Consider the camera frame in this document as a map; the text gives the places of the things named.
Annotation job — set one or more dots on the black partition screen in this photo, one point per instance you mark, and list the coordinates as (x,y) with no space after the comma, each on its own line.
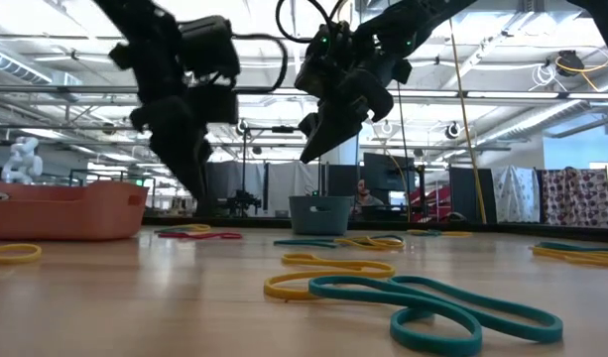
(464,196)

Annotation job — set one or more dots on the grey-teal plastic basket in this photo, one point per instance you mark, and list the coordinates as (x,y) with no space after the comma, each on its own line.
(318,218)

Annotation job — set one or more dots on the orange plastic basket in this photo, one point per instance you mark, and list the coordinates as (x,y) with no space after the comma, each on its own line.
(60,213)

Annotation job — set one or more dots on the long overhead light bar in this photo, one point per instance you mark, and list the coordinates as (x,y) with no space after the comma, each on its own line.
(507,94)

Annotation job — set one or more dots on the dark circle-patterned cloth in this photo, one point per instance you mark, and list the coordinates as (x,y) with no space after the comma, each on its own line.
(576,198)

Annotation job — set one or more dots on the dark curtain panel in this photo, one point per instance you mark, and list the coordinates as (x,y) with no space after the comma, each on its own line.
(224,183)

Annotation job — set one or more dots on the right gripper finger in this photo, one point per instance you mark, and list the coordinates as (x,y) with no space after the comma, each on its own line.
(309,125)
(335,124)

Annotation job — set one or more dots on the white pillar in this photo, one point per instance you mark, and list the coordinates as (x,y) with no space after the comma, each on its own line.
(345,154)

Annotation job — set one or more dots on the red rubber band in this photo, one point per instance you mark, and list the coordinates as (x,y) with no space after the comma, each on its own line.
(224,236)

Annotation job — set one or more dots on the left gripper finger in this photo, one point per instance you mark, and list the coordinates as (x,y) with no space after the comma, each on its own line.
(206,156)
(182,161)

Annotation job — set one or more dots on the white patterned cloth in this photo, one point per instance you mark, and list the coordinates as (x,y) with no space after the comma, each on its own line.
(517,196)

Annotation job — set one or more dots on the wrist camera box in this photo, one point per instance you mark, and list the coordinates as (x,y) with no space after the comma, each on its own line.
(326,59)
(209,44)

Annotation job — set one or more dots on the person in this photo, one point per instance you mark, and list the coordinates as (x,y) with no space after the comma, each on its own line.
(365,201)

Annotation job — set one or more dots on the red frame object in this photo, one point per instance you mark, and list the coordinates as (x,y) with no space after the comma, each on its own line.
(432,203)

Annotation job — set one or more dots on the white robot figure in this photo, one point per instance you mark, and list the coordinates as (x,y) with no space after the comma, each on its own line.
(23,163)

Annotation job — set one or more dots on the black metal frame rig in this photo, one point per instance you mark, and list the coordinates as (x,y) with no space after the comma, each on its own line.
(282,129)

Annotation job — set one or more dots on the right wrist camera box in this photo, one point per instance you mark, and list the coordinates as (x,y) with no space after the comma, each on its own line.
(326,59)

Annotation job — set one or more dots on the black panel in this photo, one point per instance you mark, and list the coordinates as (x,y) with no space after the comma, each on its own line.
(340,181)

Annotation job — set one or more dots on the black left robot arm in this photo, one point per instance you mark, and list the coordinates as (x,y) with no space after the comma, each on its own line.
(150,49)

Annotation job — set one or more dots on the black monitor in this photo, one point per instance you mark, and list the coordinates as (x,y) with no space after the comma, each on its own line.
(393,171)

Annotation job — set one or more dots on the black background robot arm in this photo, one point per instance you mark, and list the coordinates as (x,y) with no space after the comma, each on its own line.
(244,202)

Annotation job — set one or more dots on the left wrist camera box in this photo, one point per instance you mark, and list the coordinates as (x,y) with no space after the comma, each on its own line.
(209,44)

